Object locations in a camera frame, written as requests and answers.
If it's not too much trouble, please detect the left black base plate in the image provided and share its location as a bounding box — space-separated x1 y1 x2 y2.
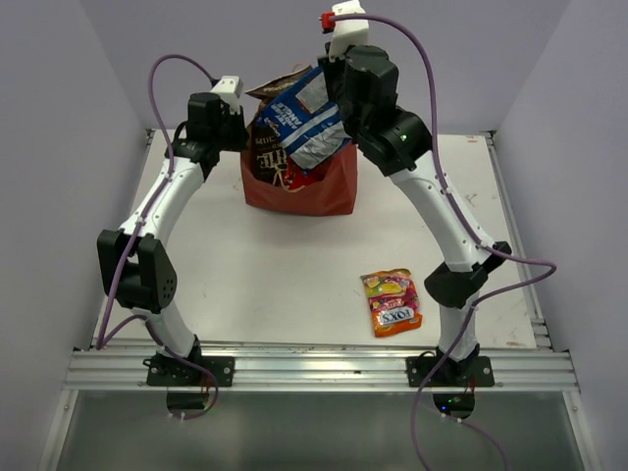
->
142 348 236 388

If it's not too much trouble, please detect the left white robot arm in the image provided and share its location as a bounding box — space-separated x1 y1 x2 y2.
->
96 88 247 386

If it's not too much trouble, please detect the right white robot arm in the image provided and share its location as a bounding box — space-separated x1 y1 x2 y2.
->
318 45 511 386

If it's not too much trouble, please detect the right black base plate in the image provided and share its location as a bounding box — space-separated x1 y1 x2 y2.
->
405 351 496 388

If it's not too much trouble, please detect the orange Fox's candy bag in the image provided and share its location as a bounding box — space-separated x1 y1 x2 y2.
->
360 268 423 339

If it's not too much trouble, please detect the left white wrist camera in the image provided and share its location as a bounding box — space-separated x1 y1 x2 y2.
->
211 76 243 115

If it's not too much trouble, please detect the aluminium front rail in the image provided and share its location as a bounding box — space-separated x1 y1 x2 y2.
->
63 340 579 393

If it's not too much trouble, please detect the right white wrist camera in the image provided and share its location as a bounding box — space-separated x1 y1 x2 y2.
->
320 0 369 62

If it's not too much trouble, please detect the brown kettle chips bag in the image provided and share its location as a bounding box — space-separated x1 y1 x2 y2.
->
246 64 312 185

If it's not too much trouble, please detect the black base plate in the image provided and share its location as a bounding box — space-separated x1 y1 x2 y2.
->
142 348 236 388
405 351 496 388

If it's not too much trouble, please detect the blue white snack bag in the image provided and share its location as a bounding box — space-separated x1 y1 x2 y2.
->
255 67 350 171

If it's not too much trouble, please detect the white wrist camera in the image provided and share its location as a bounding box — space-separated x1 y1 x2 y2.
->
320 0 369 62
211 76 243 115

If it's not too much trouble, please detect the red assorted candy bag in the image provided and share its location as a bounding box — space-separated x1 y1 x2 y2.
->
282 165 328 192

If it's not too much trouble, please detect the red paper bag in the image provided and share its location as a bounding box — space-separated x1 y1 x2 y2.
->
239 145 358 217

